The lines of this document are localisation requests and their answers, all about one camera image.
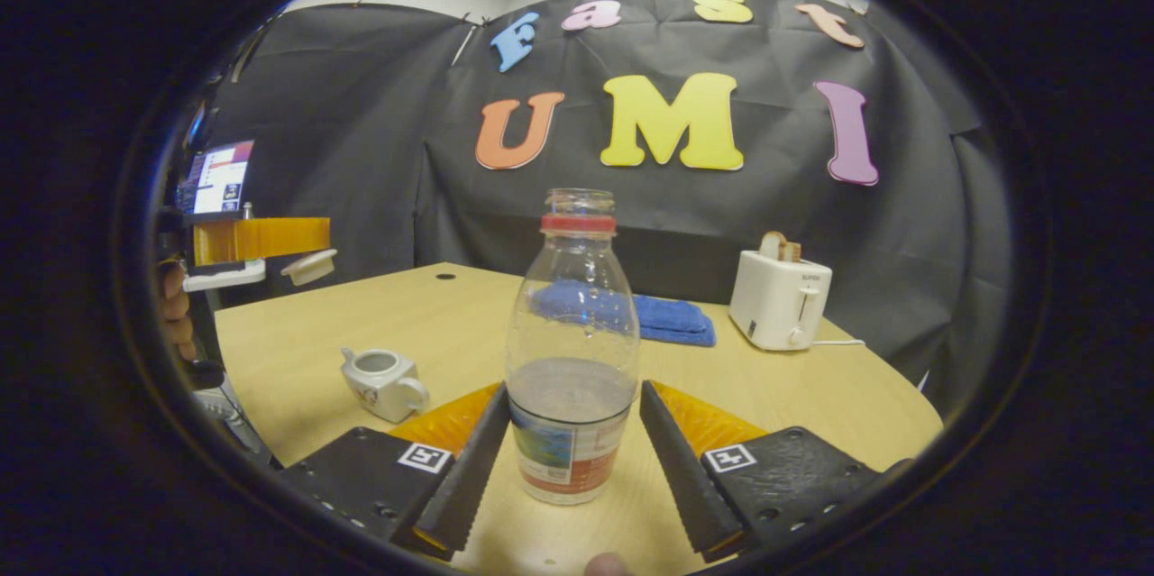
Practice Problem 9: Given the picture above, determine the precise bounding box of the white toaster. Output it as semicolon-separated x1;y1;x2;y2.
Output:
728;250;833;352

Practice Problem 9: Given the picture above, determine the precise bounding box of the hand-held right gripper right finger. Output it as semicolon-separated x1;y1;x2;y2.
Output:
638;379;883;563

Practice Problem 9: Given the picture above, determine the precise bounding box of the computer monitor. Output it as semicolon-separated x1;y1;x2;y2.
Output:
178;140;256;216

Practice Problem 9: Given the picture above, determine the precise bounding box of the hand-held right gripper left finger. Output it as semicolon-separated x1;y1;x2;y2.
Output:
278;381;513;554

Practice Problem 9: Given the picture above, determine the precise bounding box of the blue folded towel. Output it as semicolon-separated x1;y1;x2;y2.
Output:
530;280;718;348

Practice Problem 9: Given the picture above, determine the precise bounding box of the black backdrop cloth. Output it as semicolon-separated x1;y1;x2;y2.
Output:
203;0;1006;419

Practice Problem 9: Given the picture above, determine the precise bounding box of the clear plastic water bottle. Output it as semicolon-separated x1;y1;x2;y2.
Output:
505;188;642;506

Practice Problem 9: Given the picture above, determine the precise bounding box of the toast slice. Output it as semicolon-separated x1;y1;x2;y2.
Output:
759;231;802;263

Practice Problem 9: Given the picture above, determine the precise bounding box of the white floral teacup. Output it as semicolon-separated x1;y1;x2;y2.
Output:
340;347;431;424

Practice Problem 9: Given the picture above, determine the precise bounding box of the white power strip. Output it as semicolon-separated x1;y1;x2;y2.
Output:
183;259;268;293

